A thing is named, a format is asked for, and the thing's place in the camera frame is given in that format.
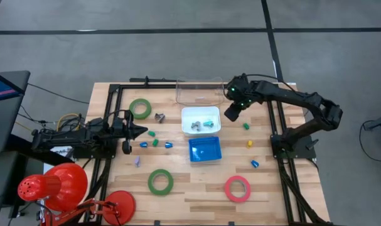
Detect pink tape roll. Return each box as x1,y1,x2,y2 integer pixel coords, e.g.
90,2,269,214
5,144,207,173
224,175,252,203

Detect green tape roll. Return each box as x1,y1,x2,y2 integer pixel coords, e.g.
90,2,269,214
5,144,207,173
147,168,174,196
128,97,153,121

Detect black desk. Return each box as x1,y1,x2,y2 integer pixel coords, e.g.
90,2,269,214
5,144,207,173
0,70,31,154

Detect red desk lamp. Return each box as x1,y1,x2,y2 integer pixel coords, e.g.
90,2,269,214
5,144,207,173
16,162,137,226

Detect black cable bundle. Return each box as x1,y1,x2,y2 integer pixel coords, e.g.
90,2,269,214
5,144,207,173
17,105,84,132

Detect blue plastic basket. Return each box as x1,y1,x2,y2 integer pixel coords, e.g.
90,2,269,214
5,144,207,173
188,136,223,163

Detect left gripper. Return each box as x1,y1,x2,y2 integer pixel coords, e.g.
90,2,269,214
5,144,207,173
110,109,149,155

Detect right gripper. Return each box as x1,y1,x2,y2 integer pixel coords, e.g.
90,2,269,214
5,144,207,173
223,75,259,122

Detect white paper label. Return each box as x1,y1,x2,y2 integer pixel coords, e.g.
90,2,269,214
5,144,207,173
48,144,75,158

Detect clear plastic bin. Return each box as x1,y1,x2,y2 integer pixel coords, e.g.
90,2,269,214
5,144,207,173
176,77,225,107

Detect black metal table frame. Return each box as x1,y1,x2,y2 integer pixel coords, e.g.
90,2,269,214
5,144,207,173
83,75,334,226

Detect yellow cable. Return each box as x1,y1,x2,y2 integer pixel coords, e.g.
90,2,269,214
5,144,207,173
56,112,82,131

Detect white plastic bin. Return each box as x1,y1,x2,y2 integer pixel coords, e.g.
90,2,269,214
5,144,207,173
181,105,222,137

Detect black floor cable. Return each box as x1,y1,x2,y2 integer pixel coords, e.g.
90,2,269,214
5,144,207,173
358,120,381,163
26,82,90,105

